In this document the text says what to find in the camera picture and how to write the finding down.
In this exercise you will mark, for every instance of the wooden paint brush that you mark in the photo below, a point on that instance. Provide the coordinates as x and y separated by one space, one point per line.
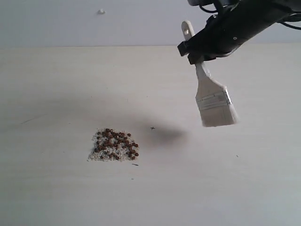
212 98

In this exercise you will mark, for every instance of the white wall plug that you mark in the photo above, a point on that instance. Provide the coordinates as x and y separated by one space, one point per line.
101 12

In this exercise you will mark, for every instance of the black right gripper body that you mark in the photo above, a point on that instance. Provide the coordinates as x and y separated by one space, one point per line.
219 38

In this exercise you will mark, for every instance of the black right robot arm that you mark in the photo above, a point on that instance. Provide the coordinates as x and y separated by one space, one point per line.
267 12

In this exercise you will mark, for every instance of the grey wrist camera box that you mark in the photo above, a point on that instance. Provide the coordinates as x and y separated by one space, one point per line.
200 2

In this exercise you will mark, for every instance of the pile of beans and grit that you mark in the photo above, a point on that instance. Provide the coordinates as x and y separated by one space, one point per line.
113 145

